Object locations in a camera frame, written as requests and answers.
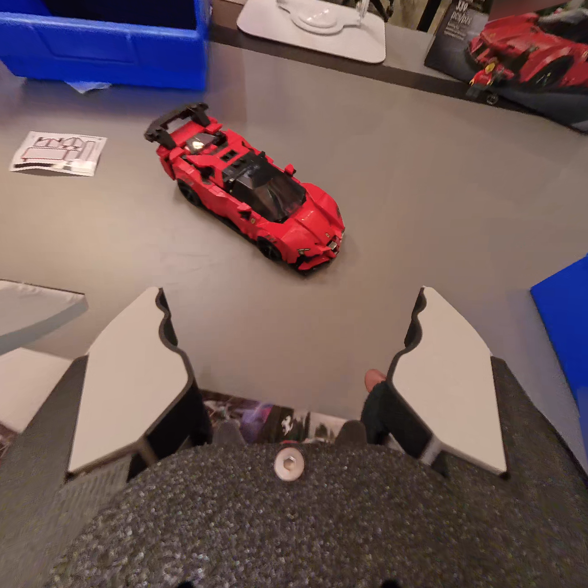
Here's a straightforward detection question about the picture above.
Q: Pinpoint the blue plastic bin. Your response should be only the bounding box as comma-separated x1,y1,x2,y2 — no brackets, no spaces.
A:
530,253,588,405

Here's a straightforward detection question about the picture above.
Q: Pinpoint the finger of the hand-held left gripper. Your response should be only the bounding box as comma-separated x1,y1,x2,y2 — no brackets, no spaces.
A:
0,279,89,355

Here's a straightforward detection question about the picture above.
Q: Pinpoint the lego set box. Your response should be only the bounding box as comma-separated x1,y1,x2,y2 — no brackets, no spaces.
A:
424,0,588,134

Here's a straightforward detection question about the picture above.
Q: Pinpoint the white stand with flat base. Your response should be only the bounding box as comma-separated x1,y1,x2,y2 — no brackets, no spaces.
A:
236,0,386,64

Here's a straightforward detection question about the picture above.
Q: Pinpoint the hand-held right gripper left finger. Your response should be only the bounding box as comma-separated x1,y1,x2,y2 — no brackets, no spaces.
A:
66,287,212,481

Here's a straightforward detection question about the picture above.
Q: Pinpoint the person's right hand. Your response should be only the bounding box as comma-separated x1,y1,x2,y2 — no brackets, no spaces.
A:
360,368,402,446

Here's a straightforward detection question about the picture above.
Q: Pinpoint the lego sticker sheet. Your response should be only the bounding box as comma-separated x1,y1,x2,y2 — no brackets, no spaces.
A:
9,131,107,176

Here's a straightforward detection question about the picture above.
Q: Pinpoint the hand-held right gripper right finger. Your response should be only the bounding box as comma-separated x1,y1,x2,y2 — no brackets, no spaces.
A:
387,286,508,478

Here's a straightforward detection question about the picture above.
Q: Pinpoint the pale paper scrap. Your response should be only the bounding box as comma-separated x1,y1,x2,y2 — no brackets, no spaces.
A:
64,80,113,95

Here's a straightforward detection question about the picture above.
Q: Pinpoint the blue bin with black insert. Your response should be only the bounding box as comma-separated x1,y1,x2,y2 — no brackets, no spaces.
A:
0,0,212,91

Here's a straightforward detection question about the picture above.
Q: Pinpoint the red lego sports car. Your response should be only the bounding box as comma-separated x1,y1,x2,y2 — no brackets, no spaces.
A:
145,102,346,275

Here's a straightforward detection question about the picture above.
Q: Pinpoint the lego instruction booklet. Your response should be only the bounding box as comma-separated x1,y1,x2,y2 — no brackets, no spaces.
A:
0,348,364,465

